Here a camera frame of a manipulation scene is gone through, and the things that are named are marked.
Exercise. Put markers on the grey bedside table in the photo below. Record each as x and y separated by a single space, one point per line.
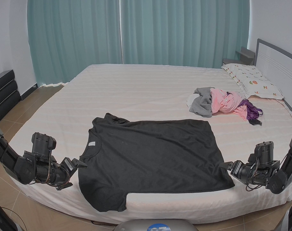
244 54

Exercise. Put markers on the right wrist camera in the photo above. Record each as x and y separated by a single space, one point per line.
263 151

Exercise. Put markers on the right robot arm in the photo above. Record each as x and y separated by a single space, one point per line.
277 182

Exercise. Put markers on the small black garment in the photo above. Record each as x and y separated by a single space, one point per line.
255 122

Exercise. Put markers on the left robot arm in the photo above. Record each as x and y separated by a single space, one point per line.
23 171

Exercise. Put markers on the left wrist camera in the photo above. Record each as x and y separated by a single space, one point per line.
42 143

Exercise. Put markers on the purple garment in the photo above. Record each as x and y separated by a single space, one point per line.
253 111

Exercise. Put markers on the grey garment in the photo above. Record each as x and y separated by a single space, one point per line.
203 105

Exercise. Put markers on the blue-green curtain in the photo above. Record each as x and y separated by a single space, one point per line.
73 32
184 25

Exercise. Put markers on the bed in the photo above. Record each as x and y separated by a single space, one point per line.
136 92

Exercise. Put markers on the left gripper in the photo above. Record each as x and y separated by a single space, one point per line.
54 172

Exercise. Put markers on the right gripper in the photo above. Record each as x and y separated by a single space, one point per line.
249 173

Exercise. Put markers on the black T-shirt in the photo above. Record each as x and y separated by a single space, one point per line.
148 157

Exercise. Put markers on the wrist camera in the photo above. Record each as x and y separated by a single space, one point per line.
263 151
42 143

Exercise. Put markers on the black chest of drawers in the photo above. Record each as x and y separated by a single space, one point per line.
4 92

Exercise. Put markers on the pink garment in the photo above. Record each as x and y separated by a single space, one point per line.
219 102

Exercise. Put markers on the white garment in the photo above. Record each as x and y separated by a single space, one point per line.
191 101

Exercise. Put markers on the white printed pillow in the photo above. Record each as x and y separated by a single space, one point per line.
254 80

